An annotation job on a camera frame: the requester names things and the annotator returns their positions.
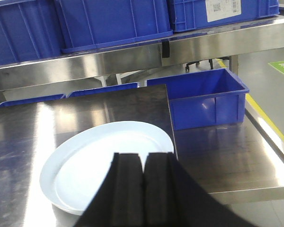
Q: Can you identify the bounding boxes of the black office chair base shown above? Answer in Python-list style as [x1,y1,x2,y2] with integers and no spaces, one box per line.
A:
[185,56,231,73]

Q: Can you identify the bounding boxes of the stainless steel shelf rail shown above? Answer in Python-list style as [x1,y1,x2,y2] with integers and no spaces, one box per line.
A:
[0,14,284,91]

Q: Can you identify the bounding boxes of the blue bin rim middle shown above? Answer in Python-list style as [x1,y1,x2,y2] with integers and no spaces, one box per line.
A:
[67,82,140,98]

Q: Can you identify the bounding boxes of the white round plate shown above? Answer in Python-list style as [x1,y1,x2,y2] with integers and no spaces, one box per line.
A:
[39,121,174,215]

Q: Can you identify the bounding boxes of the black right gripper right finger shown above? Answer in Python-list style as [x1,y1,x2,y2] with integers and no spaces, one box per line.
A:
[144,153,241,227]

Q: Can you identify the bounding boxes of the small blue bin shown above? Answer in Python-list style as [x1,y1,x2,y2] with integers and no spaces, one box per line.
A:
[144,68,249,130]

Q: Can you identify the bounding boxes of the blue plastic crate left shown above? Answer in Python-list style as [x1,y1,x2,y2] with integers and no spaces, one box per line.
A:
[0,0,64,66]

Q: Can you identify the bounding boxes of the blue plastic crate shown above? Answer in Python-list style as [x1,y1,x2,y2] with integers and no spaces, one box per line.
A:
[0,0,64,66]
[54,0,173,53]

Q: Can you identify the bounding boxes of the blue bin rim left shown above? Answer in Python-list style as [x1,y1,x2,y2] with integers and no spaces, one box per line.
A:
[0,94,66,108]

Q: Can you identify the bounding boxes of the blue plastic crate middle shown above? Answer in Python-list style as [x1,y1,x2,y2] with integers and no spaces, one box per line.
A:
[54,0,173,53]

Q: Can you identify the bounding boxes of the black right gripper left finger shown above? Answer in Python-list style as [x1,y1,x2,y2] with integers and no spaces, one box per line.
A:
[76,153,144,227]

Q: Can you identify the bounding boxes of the blue crate with label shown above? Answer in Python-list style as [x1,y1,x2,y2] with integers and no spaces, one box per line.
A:
[167,0,279,32]

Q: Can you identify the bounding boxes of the blue bin rim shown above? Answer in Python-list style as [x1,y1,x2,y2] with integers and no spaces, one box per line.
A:
[67,82,140,98]
[0,94,66,108]

